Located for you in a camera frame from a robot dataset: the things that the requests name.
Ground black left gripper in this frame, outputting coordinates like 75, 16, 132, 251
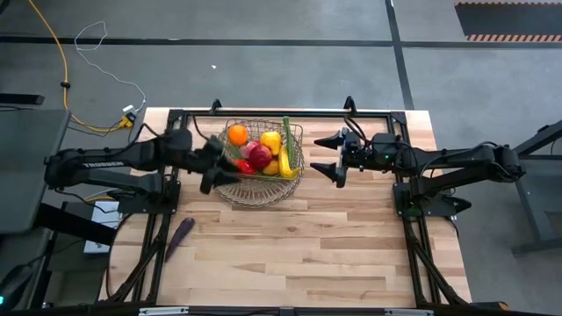
192, 134, 241, 195

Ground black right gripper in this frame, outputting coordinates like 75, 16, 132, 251
309, 126, 374, 189

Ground red bell pepper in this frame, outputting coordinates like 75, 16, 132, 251
231, 158, 257, 176

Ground pink peach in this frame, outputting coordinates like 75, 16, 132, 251
239, 140, 260, 161

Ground orange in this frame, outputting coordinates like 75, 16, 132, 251
227, 124, 250, 147

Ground dark red round fruit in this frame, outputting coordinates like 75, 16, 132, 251
248, 143, 274, 171

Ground yellow banana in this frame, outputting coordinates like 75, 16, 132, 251
277, 144, 302, 180

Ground green long beans bunch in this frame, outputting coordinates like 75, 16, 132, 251
282, 115, 297, 167

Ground wire basket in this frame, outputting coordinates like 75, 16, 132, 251
218, 117, 306, 183

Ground yellow bell pepper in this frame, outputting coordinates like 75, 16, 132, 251
259, 130, 283, 156

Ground round woven placemat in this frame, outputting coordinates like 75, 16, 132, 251
212, 118, 307, 209

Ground purple eggplant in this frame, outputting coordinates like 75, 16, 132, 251
163, 216, 196, 263

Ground white paper sheet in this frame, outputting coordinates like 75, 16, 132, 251
83, 200, 120, 255

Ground grey desk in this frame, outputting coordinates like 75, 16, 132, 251
0, 108, 72, 235

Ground black mat striped edge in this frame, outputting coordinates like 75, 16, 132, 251
453, 1, 562, 43

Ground black computer mouse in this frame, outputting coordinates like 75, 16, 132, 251
0, 262, 35, 311

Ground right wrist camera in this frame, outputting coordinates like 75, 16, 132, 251
348, 129, 372, 154

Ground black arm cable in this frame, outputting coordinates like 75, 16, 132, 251
343, 114, 374, 144

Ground black metal table frame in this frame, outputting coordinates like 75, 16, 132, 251
98, 95, 510, 316

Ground yellow cable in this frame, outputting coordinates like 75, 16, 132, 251
26, 0, 135, 133

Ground white cable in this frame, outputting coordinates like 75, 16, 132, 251
73, 19, 148, 115

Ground black desk leg frame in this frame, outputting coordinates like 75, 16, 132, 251
510, 118, 562, 256

